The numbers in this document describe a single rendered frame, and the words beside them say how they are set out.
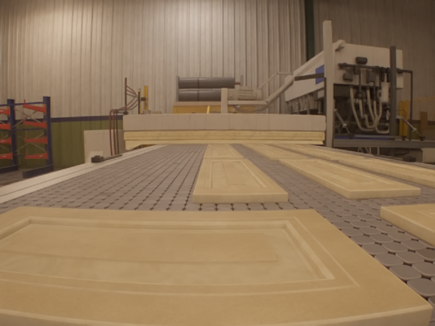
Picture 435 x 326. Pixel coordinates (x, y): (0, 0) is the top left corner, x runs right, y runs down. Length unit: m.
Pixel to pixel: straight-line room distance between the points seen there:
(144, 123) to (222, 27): 5.13
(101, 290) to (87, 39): 8.23
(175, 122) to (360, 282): 2.73
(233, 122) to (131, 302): 2.71
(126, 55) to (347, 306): 7.71
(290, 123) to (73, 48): 6.83
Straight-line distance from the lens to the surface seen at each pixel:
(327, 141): 3.39
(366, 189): 0.64
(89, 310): 0.22
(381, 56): 4.80
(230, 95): 3.64
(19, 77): 9.32
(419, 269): 0.34
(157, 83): 7.40
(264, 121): 2.91
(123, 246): 0.31
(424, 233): 0.43
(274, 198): 0.54
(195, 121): 2.86
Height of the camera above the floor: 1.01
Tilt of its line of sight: 7 degrees down
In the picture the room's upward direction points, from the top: straight up
